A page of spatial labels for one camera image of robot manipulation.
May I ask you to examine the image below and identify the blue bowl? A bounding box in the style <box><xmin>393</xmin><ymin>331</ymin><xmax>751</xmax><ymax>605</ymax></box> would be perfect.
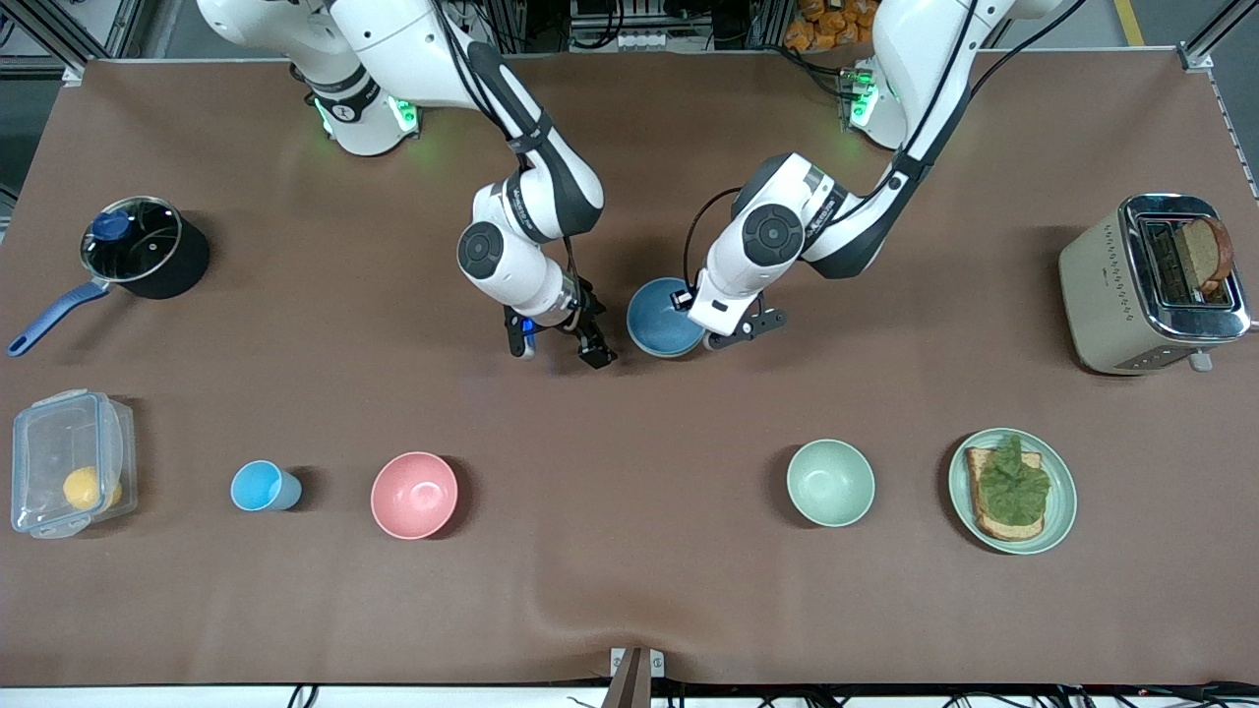
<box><xmin>627</xmin><ymin>277</ymin><xmax>709</xmax><ymax>357</ymax></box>

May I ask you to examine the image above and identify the pink bowl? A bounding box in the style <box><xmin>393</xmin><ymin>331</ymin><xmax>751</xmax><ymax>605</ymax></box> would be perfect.
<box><xmin>371</xmin><ymin>451</ymin><xmax>459</xmax><ymax>540</ymax></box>

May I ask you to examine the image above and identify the brown table cover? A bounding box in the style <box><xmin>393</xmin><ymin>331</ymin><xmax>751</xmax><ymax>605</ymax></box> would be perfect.
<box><xmin>0</xmin><ymin>49</ymin><xmax>1259</xmax><ymax>687</ymax></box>

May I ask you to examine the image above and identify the white socket strip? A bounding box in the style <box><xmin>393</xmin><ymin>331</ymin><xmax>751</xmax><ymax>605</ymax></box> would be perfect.
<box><xmin>615</xmin><ymin>29</ymin><xmax>714</xmax><ymax>52</ymax></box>

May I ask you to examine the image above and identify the bag of orange snacks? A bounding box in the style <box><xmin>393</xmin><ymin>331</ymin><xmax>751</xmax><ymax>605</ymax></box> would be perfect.
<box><xmin>784</xmin><ymin>0</ymin><xmax>881</xmax><ymax>52</ymax></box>

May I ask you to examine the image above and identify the green lettuce leaf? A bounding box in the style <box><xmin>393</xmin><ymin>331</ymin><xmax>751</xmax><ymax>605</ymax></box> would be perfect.
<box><xmin>978</xmin><ymin>434</ymin><xmax>1051</xmax><ymax>526</ymax></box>

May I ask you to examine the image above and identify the light blue cup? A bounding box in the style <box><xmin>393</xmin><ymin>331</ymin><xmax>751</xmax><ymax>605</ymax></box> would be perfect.
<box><xmin>230</xmin><ymin>460</ymin><xmax>303</xmax><ymax>512</ymax></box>

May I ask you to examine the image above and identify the toasted bread slice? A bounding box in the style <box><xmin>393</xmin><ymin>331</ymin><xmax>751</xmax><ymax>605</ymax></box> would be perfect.
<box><xmin>965</xmin><ymin>447</ymin><xmax>1046</xmax><ymax>542</ymax></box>

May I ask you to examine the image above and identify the beige chrome toaster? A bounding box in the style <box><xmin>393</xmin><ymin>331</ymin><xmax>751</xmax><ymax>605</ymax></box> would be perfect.
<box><xmin>1059</xmin><ymin>194</ymin><xmax>1255</xmax><ymax>377</ymax></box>

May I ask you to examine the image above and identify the light green plate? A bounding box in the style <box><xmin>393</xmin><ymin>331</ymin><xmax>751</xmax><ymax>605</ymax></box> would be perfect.
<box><xmin>948</xmin><ymin>428</ymin><xmax>1078</xmax><ymax>556</ymax></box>

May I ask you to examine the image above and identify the glass lid with blue knob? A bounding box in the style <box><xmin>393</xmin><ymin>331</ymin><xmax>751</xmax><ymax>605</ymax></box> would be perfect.
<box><xmin>81</xmin><ymin>197</ymin><xmax>184</xmax><ymax>283</ymax></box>

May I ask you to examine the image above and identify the brown bread slice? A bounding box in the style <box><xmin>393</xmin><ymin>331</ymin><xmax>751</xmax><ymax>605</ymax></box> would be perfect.
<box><xmin>1175</xmin><ymin>216</ymin><xmax>1234</xmax><ymax>296</ymax></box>

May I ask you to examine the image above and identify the yellow lemon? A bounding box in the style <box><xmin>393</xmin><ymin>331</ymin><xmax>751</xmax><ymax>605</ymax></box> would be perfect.
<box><xmin>63</xmin><ymin>466</ymin><xmax>123</xmax><ymax>511</ymax></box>

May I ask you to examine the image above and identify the clear plastic food container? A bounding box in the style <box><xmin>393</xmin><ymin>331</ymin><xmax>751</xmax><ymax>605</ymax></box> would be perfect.
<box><xmin>11</xmin><ymin>389</ymin><xmax>138</xmax><ymax>540</ymax></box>

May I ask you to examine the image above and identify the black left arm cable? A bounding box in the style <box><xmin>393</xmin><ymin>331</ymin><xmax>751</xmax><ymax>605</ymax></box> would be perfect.
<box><xmin>683</xmin><ymin>0</ymin><xmax>1088</xmax><ymax>288</ymax></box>

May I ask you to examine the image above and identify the metal table edge bracket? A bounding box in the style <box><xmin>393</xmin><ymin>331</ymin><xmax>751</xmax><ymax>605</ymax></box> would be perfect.
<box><xmin>610</xmin><ymin>647</ymin><xmax>666</xmax><ymax>708</ymax></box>

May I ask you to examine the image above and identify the black pot with blue handle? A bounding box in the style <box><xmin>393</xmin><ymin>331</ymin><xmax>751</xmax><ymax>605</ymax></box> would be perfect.
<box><xmin>8</xmin><ymin>197</ymin><xmax>210</xmax><ymax>357</ymax></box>

